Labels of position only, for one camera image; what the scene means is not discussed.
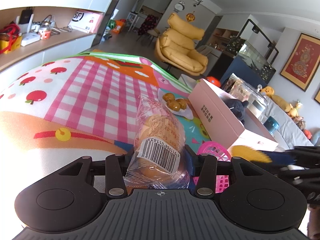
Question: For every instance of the orange cardboard box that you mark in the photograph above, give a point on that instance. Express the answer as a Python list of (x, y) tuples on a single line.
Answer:
[(119, 25)]

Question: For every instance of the red framed wall picture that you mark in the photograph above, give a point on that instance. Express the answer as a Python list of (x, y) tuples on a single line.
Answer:
[(303, 62)]

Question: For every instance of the white SF express parcel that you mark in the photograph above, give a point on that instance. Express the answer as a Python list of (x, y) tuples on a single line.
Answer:
[(86, 21)]

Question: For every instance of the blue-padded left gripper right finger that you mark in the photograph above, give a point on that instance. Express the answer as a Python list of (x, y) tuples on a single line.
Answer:
[(191, 164)]

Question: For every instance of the teal thermos bottle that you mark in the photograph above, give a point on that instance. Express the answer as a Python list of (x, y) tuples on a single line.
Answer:
[(271, 125)]

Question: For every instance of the yellow giraffe plush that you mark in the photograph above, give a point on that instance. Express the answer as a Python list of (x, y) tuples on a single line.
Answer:
[(293, 112)]

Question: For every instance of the yellow lounge armchair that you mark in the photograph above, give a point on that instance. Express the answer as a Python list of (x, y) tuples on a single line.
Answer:
[(176, 46)]

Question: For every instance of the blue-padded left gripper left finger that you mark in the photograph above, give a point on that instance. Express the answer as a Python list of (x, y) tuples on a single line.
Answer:
[(126, 159)]

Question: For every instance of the black plush toy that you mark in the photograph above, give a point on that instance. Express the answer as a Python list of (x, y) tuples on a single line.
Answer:
[(238, 108)]

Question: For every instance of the pink plastic strainer scoop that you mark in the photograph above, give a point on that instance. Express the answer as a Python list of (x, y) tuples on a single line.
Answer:
[(209, 162)]

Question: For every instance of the glass fish tank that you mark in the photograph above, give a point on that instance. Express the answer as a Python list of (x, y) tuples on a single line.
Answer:
[(241, 48)]

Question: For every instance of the tray of brown buns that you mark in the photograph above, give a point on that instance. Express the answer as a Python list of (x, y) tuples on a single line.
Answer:
[(177, 106)]

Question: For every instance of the packaged bread with QR label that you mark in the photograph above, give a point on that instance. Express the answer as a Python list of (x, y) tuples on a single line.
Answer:
[(158, 161)]

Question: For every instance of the large glass jar with lid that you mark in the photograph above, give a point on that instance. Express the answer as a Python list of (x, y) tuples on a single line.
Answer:
[(243, 91)]

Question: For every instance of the yellow plush bear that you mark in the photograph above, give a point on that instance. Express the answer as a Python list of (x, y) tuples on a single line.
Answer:
[(269, 91)]

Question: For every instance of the panda wall clock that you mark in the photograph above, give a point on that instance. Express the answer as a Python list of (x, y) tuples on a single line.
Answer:
[(180, 6)]

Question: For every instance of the colourful cartoon play mat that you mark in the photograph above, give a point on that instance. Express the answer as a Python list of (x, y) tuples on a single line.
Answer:
[(84, 102)]

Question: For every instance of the pink gift box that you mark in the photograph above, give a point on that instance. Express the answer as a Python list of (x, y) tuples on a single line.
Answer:
[(221, 124)]

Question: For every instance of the grey sofa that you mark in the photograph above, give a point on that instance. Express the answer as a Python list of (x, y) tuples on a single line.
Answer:
[(288, 135)]

